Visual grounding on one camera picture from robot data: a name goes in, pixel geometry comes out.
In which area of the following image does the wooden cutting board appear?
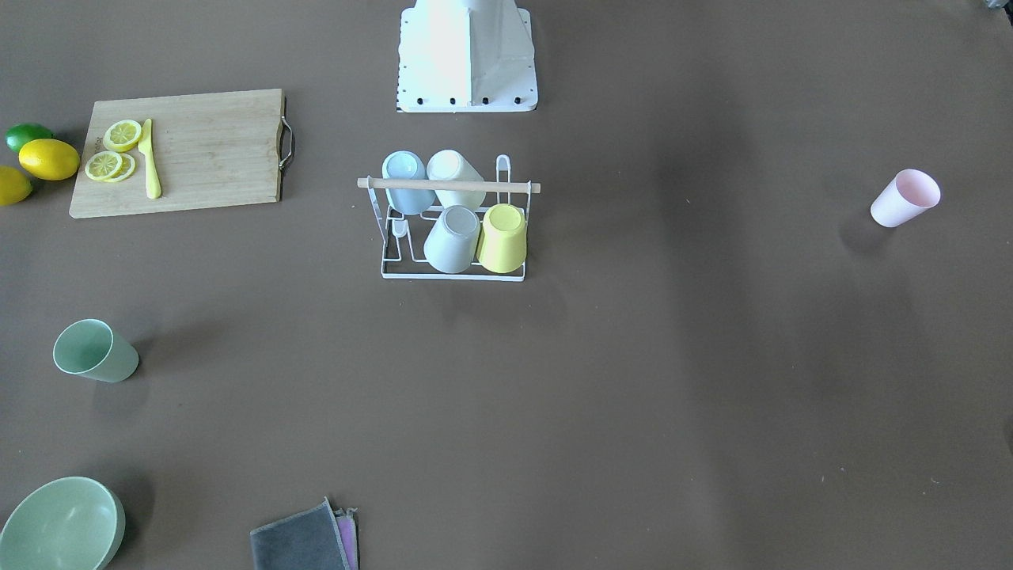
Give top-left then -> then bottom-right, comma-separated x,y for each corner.
69,88 -> 286,218

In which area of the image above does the grey cloth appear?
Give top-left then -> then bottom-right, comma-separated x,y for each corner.
250,500 -> 350,569

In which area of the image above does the pink cloth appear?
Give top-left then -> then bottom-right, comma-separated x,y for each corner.
333,507 -> 359,570

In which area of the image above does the yellow plastic knife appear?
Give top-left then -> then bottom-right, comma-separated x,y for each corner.
138,118 -> 162,200

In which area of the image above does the pink cup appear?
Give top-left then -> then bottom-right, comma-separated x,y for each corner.
871,169 -> 942,228

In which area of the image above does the yellow lemon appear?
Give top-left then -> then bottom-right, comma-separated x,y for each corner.
18,139 -> 80,181
0,165 -> 32,207

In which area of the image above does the green bowl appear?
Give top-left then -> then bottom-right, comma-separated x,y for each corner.
1,477 -> 126,569

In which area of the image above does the cream white cup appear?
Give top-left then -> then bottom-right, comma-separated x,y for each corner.
427,150 -> 486,211

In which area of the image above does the yellow cup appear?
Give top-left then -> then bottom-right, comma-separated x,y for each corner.
476,203 -> 527,274

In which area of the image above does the grey cup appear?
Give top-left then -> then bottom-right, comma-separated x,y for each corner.
423,205 -> 480,274

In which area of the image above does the white wire cup rack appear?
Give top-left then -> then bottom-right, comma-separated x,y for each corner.
357,150 -> 541,282

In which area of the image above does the mint green cup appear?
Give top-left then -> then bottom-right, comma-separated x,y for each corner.
53,318 -> 140,383

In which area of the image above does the green lime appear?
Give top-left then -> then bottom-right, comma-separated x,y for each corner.
5,123 -> 55,153

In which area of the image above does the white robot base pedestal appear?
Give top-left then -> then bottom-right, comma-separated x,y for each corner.
396,1 -> 539,113

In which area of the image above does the light blue cup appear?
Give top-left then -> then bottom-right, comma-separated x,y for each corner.
381,150 -> 437,216

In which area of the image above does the lemon slice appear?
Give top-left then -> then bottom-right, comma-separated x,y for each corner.
101,120 -> 142,153
83,150 -> 124,181
104,153 -> 137,183

